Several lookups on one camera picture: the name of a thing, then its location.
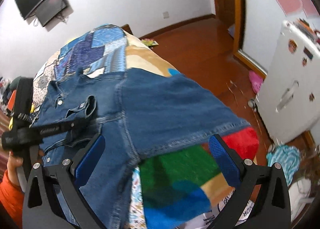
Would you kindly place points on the blue denim jacket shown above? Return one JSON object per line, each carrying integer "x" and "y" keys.
{"x": 140, "y": 114}

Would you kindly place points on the teal striped cloth on floor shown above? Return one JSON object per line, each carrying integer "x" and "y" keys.
{"x": 289, "y": 158}

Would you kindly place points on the person left hand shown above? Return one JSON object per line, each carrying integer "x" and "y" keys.
{"x": 13, "y": 163}

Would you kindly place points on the white wall socket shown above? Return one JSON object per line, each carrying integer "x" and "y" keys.
{"x": 166, "y": 15}

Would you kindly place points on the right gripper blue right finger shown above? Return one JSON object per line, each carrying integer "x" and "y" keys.
{"x": 272, "y": 206}

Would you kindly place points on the pink item on floor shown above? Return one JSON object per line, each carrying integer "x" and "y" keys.
{"x": 256, "y": 81}

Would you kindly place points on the patchwork blue quilt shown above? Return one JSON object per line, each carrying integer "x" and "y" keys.
{"x": 99, "y": 51}

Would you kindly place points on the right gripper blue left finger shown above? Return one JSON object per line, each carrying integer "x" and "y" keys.
{"x": 41, "y": 207}

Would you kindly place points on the wooden door frame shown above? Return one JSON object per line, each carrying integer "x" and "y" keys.
{"x": 232, "y": 12}

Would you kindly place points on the orange sleeve left forearm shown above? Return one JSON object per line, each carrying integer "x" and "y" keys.
{"x": 12, "y": 199}

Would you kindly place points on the clutter pile with orange box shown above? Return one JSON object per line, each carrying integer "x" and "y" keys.
{"x": 8, "y": 94}

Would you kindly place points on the colourful striped fleece blanket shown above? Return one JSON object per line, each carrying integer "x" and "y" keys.
{"x": 178, "y": 190}

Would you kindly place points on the small black wall monitor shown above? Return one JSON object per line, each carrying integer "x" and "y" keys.
{"x": 48, "y": 9}

